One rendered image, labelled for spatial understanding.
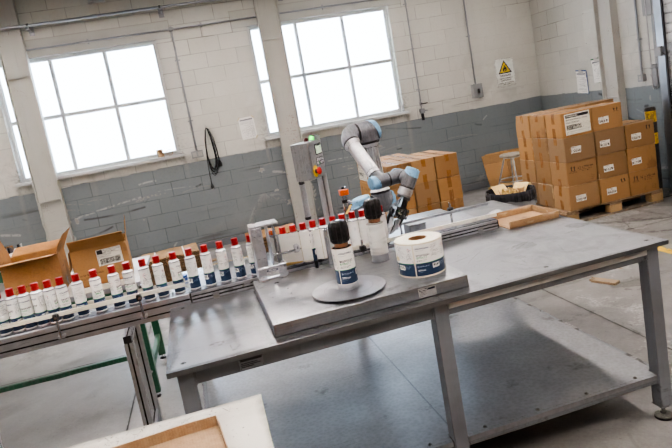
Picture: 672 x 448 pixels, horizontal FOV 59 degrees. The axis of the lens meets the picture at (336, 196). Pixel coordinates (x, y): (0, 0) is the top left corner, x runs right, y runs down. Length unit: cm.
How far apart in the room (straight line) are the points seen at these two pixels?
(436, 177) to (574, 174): 139
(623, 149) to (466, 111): 297
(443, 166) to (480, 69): 299
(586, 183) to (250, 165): 430
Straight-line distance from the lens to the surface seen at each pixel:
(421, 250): 248
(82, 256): 410
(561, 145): 646
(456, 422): 263
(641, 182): 707
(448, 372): 252
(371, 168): 318
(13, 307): 310
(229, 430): 183
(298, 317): 231
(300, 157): 300
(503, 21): 953
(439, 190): 658
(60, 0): 858
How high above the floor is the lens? 164
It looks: 9 degrees down
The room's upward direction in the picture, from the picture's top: 10 degrees counter-clockwise
